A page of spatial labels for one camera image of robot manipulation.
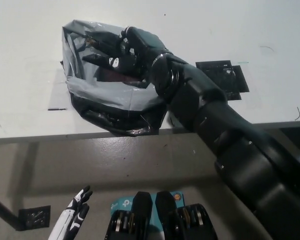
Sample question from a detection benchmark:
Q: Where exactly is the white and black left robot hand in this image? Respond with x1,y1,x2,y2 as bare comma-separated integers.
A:
47,184,94,240

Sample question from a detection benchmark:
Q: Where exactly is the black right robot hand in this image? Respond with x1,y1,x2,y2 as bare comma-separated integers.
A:
86,26,172,85

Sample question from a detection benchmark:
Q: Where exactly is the grey and black plastic bag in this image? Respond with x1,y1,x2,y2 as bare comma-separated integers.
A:
59,20,170,137

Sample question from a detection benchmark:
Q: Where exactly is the black table foot plate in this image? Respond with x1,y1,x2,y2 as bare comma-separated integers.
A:
17,205,52,231

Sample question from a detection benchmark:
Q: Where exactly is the pink crumpled item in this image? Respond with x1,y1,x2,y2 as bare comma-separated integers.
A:
97,69,146,84

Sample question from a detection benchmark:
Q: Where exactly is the teal router box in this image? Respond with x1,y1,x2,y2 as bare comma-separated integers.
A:
110,191,185,240

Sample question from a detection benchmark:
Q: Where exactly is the black table leg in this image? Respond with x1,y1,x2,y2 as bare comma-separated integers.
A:
0,192,22,226

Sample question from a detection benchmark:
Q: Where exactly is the grey translucent tape patch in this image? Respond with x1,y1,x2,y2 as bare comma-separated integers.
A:
47,68,72,111

